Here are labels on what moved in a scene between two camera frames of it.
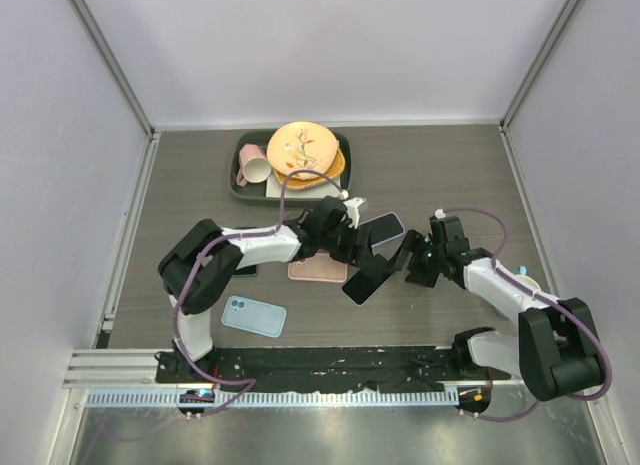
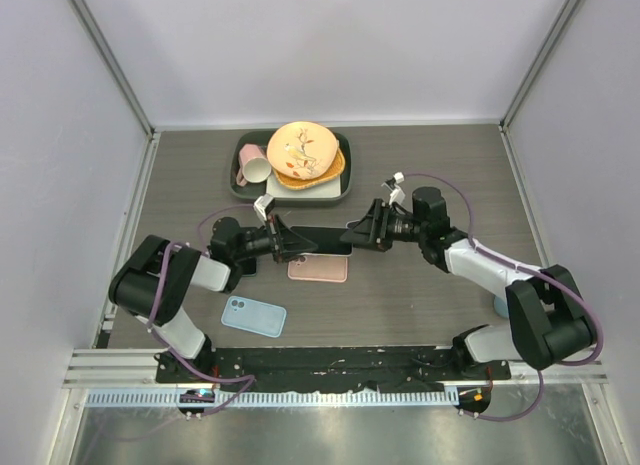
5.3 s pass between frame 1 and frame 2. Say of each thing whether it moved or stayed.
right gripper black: moved
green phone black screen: stayed
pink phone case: stayed
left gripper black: moved
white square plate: stayed
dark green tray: stayed
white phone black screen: moved
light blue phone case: stayed
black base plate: stayed
